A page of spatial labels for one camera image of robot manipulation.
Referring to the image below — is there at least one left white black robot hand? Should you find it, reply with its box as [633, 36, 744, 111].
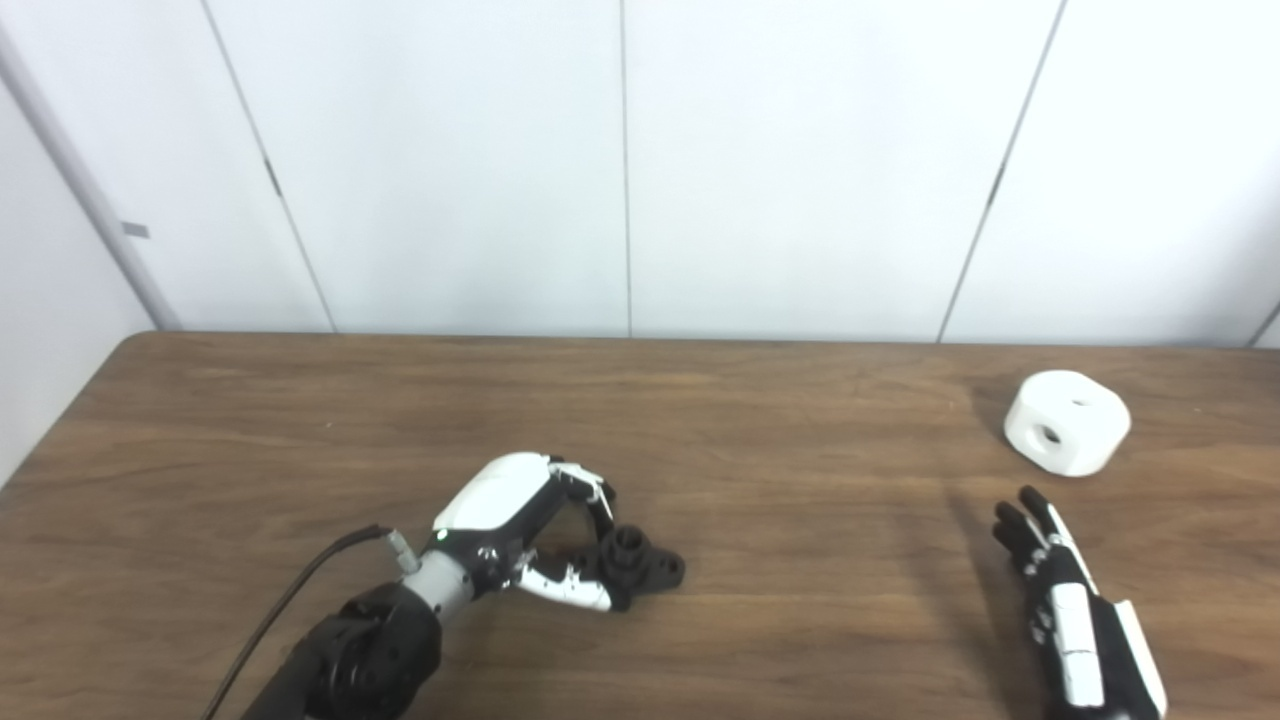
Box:
[430, 452, 619, 613]

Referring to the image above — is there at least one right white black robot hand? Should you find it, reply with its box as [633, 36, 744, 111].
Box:
[992, 486, 1168, 720]

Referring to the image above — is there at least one black flanged holder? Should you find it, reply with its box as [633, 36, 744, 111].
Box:
[597, 527, 687, 603]

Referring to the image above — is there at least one round white piece with holes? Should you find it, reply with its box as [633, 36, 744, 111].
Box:
[1003, 370, 1132, 478]

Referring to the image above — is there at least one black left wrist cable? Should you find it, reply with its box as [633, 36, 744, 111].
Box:
[200, 524, 422, 720]

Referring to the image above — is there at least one grey wall corner strip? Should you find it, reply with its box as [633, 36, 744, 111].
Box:
[0, 25, 184, 332]

